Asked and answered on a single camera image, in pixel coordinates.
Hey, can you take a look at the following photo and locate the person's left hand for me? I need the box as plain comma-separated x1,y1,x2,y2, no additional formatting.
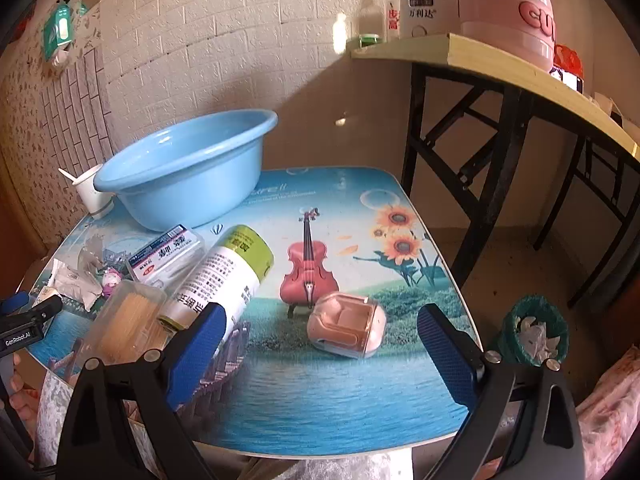
0,352,43,416

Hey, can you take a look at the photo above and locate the long white packet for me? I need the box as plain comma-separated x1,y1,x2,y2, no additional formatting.
52,259,103,311

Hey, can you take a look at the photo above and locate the clear plastic bottle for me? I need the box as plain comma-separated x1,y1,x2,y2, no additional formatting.
359,0,386,43

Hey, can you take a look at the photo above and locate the clear snack packet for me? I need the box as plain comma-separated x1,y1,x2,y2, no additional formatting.
77,237,131,281

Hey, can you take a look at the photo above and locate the pink printed cloth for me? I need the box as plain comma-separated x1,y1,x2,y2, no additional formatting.
575,345,640,480

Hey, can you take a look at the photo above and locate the green mesh trash bin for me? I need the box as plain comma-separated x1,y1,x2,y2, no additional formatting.
500,295,570,368

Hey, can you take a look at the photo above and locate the clear bottle with red label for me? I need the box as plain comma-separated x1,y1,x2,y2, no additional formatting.
385,0,401,41

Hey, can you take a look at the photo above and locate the yellow folding table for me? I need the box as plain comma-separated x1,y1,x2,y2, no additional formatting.
350,32,640,311

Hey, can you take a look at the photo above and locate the clear toothpick box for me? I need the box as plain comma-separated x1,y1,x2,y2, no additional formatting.
89,280,173,366

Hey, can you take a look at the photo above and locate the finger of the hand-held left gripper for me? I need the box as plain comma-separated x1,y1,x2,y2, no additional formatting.
0,295,30,317
0,296,64,333

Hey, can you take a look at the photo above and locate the small pink kitty toy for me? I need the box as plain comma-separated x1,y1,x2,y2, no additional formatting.
101,267,123,296

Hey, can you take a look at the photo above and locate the white bottle with green cap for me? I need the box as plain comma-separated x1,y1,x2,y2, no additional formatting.
159,224,275,356

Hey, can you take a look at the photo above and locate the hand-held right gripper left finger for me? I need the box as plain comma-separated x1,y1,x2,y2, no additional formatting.
56,301,227,480

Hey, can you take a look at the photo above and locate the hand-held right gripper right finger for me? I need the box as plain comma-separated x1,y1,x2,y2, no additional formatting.
416,303,587,480

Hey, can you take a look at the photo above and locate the white paper cup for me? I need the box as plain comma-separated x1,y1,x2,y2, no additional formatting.
72,164,117,219

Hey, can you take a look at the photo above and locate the light blue plastic basin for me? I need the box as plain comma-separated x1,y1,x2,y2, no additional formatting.
93,109,279,232

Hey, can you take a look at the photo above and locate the clear box with blue label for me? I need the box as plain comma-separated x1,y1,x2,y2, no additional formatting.
126,225,206,283

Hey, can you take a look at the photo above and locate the pink round container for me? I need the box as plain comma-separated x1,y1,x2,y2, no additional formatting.
459,0,558,71

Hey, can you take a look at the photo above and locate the red packet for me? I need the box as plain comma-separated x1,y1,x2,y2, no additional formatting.
552,44,583,78

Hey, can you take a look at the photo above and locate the pink clear plastic case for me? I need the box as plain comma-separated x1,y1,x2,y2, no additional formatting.
306,292,387,361

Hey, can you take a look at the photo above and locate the pale floral cloth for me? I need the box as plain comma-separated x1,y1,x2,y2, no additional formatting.
35,372,416,480

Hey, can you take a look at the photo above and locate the green tissue pack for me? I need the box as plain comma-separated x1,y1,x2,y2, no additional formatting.
41,2,88,68

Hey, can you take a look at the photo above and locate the crumpled white paper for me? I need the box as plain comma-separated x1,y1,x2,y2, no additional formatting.
517,315,561,361

